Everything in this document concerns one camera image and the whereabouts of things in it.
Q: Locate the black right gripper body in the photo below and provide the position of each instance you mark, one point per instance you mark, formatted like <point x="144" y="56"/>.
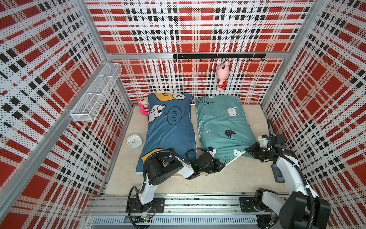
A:
<point x="263" y="153"/>

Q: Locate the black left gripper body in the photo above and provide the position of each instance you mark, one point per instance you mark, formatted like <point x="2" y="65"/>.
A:
<point x="209" y="168"/>

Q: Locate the teal cat print pillow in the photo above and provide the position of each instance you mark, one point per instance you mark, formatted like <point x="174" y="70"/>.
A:
<point x="222" y="125"/>

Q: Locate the blue cartoon print pillow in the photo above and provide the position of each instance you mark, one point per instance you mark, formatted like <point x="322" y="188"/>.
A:
<point x="169" y="126"/>

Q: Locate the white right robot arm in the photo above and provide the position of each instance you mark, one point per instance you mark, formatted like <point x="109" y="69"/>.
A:
<point x="303" y="209"/>

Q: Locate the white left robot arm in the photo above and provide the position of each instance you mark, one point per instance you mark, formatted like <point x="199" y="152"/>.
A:
<point x="161" y="165"/>

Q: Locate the white square alarm clock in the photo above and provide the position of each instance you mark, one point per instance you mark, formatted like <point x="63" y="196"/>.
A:
<point x="134" y="141"/>

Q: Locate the pink hanging plush doll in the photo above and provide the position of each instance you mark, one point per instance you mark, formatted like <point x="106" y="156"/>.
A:
<point x="222" y="73"/>

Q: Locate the pink striped plush toy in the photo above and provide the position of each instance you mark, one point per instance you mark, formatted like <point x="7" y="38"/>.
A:
<point x="144" y="106"/>

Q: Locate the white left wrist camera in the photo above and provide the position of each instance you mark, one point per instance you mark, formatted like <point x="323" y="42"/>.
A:
<point x="211" y="151"/>

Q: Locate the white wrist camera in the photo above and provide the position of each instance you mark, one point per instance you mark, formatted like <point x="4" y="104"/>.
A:
<point x="211" y="151"/>
<point x="264" y="141"/>

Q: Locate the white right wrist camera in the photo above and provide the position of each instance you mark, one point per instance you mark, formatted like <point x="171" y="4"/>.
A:
<point x="264" y="141"/>

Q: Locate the black wall hook rail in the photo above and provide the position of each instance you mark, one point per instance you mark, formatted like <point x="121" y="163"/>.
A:
<point x="248" y="56"/>

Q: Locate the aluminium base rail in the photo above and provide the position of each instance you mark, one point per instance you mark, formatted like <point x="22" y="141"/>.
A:
<point x="204" y="210"/>

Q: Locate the white wire mesh basket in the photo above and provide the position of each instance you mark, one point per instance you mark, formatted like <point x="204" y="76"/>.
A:
<point x="90" y="104"/>

